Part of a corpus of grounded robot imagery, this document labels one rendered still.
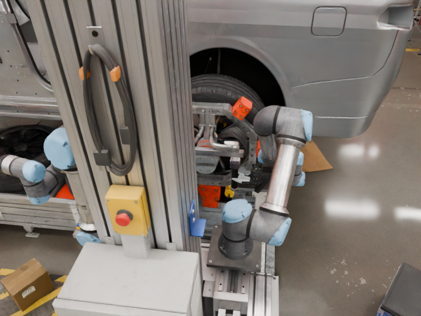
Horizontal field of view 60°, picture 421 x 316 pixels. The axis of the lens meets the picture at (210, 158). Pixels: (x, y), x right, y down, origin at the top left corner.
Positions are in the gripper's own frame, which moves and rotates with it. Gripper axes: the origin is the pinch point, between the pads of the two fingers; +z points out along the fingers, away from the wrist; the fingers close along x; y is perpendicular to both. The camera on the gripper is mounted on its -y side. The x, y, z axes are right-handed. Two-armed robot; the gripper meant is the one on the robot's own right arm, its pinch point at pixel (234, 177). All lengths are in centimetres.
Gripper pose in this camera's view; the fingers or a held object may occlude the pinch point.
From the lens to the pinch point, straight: 190.9
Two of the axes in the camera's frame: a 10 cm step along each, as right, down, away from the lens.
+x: -1.4, 6.0, -7.9
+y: -0.3, -8.0, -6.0
